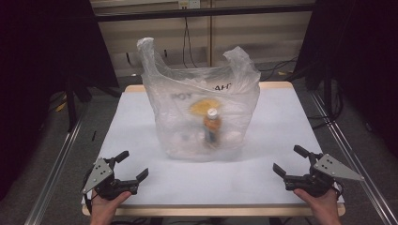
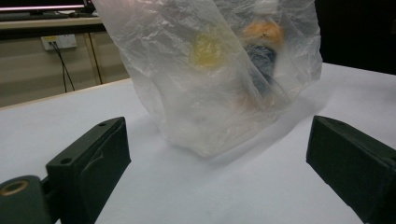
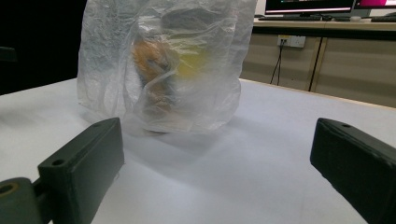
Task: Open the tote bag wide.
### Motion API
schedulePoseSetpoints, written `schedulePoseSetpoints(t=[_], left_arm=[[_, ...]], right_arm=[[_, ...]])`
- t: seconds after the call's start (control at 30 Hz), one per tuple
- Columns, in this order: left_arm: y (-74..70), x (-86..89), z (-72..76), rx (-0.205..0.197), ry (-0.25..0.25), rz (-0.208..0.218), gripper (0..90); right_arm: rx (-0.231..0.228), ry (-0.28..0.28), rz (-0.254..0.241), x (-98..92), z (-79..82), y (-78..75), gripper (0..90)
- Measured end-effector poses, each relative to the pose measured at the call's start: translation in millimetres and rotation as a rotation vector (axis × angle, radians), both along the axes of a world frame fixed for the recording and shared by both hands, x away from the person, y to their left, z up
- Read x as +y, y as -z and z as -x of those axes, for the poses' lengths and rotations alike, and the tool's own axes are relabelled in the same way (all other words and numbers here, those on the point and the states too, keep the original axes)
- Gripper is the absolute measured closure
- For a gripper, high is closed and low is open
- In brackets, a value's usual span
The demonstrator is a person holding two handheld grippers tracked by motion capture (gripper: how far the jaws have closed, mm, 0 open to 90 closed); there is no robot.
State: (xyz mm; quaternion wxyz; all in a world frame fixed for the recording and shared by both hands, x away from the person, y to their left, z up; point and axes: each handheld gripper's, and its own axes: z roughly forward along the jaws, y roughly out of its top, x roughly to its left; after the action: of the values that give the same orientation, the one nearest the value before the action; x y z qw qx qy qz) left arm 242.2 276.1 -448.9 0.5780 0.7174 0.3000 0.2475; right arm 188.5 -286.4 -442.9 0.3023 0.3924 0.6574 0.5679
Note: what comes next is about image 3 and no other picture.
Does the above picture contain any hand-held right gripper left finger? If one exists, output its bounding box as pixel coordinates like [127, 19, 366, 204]
[37, 117, 125, 224]

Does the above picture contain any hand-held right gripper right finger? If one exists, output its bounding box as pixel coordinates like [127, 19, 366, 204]
[309, 117, 396, 224]

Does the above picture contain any clear plastic bag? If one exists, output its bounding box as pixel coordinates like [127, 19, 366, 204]
[77, 0, 259, 137]

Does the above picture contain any wooden desk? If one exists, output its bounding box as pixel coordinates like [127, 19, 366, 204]
[240, 18, 396, 109]

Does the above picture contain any orange brown fruit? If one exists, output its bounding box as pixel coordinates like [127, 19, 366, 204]
[132, 39, 181, 116]

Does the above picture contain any yellow fruit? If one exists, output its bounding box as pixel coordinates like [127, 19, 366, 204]
[176, 46, 209, 78]

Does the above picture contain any black keyboard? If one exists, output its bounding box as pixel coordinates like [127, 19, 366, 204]
[257, 15, 323, 22]

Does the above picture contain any monitor with pink screen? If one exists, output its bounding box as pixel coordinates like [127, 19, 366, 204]
[354, 0, 396, 10]

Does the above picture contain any black computer monitor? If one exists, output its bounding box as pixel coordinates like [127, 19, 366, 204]
[264, 0, 356, 18]

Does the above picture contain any dark grey object in bag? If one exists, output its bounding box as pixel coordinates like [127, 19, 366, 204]
[160, 7, 216, 33]

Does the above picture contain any black power cable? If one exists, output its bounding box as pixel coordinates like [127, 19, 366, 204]
[269, 39, 286, 86]

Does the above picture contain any white wall socket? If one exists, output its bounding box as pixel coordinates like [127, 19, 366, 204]
[276, 35, 307, 49]

